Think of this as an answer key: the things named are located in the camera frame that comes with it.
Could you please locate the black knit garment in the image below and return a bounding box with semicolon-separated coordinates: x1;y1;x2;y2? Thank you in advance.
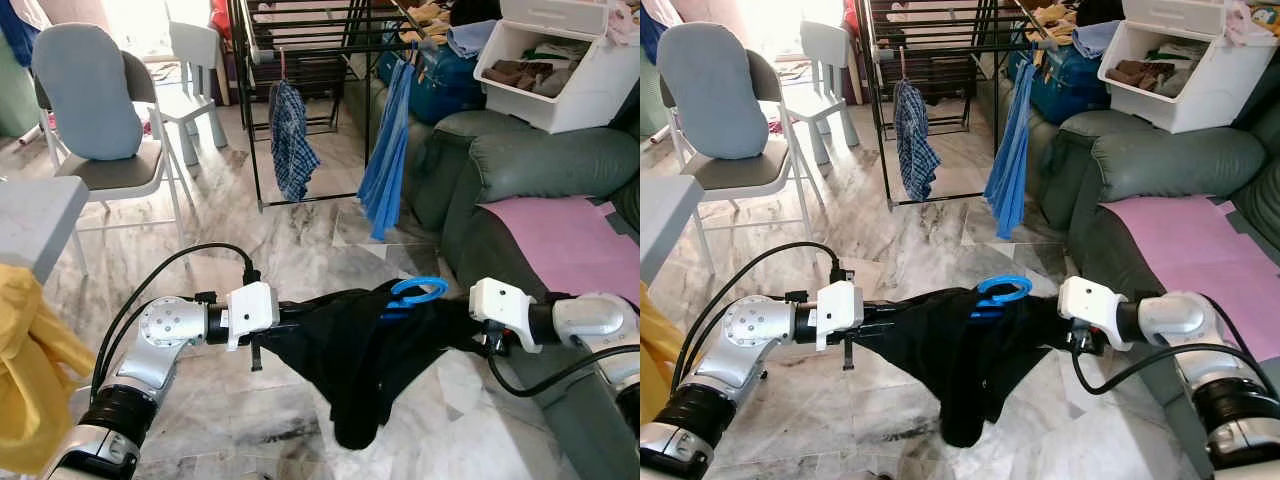
850;285;1086;448
255;280;501;451

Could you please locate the yellow printed t-shirt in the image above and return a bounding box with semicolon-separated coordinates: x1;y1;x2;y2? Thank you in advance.
0;262;101;476
640;280;706;426

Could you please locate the blue plaid shirt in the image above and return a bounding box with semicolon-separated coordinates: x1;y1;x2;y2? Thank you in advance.
893;80;943;201
268;80;321;204

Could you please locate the grey folding chair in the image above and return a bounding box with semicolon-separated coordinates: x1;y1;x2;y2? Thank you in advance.
660;45;811;271
33;45;196;276

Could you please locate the black metal drying rack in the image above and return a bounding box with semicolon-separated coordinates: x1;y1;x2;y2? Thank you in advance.
855;0;1061;208
228;0;441;213

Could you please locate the white folding table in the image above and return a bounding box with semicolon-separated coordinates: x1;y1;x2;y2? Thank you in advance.
640;175;709;286
0;178;91;286

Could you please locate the white plastic child chair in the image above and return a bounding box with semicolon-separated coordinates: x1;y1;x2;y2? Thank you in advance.
150;22;229;166
785;20;861;166

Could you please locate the blue suitcase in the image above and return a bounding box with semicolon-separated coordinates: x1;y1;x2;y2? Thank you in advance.
1010;45;1126;126
378;45;491;126

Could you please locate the blue-grey cushion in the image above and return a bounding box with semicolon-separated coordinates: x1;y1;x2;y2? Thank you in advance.
32;23;144;161
657;23;771;161

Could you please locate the pink mat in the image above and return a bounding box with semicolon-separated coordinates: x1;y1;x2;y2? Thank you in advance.
480;195;641;306
1098;195;1280;336

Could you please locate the green leather sofa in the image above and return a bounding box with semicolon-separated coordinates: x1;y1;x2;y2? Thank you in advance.
345;80;641;480
1040;60;1280;480

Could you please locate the light blue towel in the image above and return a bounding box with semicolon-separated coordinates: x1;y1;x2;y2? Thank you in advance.
445;20;501;59
1072;20;1126;59

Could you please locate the brown folded cloth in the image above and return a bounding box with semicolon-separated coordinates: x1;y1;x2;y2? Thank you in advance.
1108;60;1181;91
485;60;556;93

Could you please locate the black cloth bundle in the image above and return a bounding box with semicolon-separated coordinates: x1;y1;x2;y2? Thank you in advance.
1078;0;1126;26
450;0;501;26

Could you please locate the blue cloth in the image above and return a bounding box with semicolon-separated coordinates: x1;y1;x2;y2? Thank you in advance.
640;5;666;61
0;0;41;69

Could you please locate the white plastic storage bin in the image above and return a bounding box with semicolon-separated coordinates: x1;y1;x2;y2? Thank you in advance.
1098;0;1279;134
473;0;613;134

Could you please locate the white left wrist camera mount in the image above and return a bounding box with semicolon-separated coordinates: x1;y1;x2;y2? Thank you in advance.
815;280;866;351
225;282;279;351

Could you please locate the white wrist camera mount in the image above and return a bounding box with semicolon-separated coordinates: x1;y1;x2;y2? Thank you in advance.
815;280;866;351
1058;276;1131;353
468;278;541;353
225;282;279;351

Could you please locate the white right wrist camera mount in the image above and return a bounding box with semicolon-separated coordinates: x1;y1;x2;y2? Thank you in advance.
468;278;541;353
1058;276;1131;353

